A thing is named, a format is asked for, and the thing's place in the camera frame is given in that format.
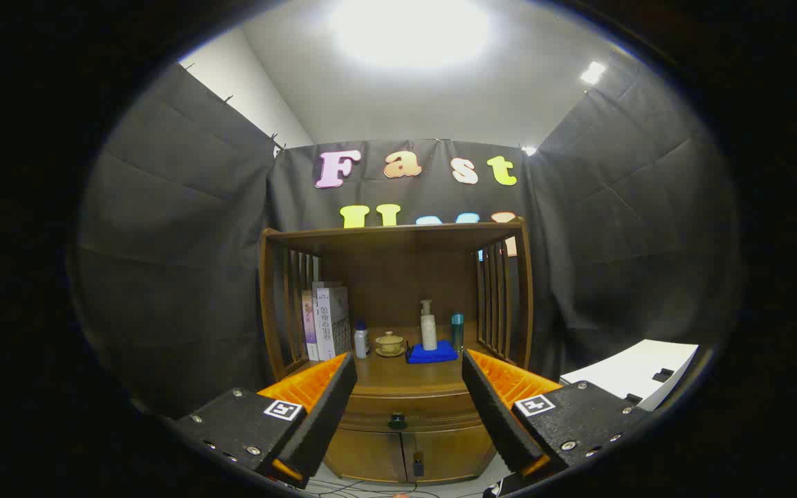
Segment brown wooden countertop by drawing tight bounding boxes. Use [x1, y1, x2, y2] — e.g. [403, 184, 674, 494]
[302, 325, 510, 396]

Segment brown wooden cabinet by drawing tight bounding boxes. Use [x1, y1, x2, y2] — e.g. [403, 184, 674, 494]
[258, 218, 534, 483]

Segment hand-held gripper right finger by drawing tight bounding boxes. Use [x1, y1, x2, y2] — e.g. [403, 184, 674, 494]
[461, 349, 650, 485]

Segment black backdrop cloth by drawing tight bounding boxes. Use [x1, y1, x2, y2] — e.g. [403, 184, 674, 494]
[70, 52, 742, 423]

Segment yellow lidded teacup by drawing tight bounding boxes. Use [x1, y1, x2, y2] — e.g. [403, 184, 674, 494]
[375, 331, 406, 358]

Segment brown wooden drawer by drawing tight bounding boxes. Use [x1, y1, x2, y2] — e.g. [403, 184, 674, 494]
[340, 391, 486, 433]

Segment white patterned book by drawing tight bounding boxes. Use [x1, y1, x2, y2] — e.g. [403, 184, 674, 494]
[315, 284, 352, 362]

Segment large ceiling light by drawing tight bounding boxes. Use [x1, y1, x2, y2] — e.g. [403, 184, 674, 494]
[329, 0, 493, 70]

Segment purple white book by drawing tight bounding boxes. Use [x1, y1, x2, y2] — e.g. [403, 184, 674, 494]
[302, 290, 320, 362]

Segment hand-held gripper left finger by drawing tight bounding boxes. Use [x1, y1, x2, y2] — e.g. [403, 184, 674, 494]
[176, 351, 358, 489]

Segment white pump bottle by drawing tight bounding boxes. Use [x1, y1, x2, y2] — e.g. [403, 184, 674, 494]
[420, 299, 438, 351]

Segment blue folded cloth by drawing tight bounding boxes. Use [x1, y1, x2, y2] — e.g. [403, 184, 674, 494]
[406, 340, 459, 365]

